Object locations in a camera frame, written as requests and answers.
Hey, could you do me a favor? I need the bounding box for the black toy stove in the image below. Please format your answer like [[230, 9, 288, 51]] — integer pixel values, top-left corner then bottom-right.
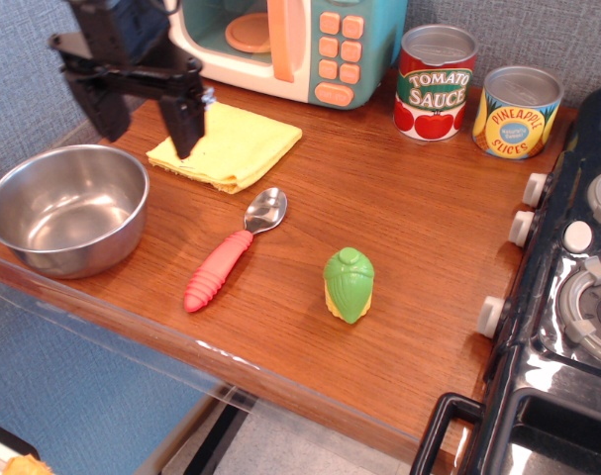
[[411, 88, 601, 474]]

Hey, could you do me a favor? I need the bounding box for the green toy corn cob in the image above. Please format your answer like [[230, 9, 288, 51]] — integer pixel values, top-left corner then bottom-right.
[[323, 247, 375, 325]]

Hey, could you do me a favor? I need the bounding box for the spoon with red handle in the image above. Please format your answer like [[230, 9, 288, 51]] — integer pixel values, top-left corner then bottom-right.
[[183, 187, 288, 313]]

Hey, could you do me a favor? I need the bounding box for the teal toy microwave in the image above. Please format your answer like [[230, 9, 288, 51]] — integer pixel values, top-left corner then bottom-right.
[[166, 0, 408, 110]]

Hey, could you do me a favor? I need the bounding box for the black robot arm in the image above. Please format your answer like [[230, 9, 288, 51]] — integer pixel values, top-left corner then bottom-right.
[[49, 1, 214, 159]]

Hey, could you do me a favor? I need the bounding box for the yellow folded cloth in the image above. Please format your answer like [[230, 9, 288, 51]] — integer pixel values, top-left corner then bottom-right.
[[147, 102, 302, 194]]

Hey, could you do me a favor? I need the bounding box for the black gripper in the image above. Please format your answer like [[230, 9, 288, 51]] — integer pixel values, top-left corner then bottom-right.
[[49, 1, 215, 159]]

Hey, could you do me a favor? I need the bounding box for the stainless steel pot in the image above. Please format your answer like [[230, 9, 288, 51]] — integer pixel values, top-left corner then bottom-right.
[[0, 144, 150, 279]]

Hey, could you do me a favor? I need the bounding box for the clear acrylic table guard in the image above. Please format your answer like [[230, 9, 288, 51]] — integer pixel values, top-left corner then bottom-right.
[[0, 263, 410, 474]]

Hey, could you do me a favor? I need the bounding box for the pineapple slices can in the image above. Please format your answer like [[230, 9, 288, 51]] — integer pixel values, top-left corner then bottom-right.
[[472, 65, 564, 160]]

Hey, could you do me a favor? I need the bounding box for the tomato sauce can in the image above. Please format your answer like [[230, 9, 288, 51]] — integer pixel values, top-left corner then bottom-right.
[[393, 24, 478, 142]]

